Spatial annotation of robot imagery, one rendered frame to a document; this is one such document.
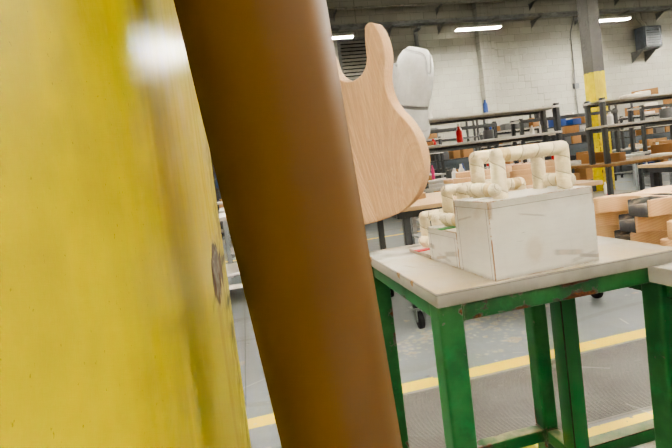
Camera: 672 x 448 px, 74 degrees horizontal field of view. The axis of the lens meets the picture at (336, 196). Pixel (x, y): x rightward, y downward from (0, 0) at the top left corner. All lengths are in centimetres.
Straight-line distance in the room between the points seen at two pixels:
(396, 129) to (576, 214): 45
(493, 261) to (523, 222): 11
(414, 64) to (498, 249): 57
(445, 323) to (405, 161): 35
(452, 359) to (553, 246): 33
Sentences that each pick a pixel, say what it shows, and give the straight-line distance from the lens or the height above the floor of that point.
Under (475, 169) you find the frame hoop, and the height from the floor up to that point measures 117.
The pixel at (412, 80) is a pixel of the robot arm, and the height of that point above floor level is 143.
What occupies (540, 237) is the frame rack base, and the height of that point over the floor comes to 101.
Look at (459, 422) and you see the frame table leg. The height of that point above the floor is 65.
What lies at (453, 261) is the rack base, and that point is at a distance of 117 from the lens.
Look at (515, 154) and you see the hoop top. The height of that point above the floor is 119.
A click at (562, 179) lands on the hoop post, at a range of 113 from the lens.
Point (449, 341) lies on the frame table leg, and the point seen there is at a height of 82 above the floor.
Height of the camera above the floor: 120
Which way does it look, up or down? 3 degrees down
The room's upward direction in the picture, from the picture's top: 7 degrees counter-clockwise
